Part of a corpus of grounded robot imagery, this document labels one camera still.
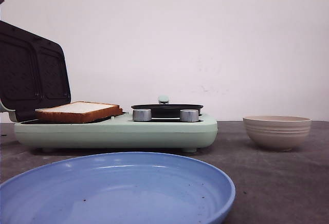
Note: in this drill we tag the mint green breakfast maker base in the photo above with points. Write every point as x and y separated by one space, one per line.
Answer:
120 132

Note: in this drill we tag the beige ribbed bowl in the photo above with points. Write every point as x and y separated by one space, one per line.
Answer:
279 133

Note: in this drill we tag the breakfast maker hinged lid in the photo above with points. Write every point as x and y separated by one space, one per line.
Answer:
33 73

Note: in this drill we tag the left silver control knob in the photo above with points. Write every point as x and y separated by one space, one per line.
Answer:
142 115

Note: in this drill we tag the blue round plate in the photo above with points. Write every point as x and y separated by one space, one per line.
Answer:
129 187

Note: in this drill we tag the right silver control knob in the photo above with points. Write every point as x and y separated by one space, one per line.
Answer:
189 115

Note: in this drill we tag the silver control knob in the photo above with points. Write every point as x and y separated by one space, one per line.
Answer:
142 115
189 115

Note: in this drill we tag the black round frying pan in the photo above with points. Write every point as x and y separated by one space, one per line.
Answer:
166 110

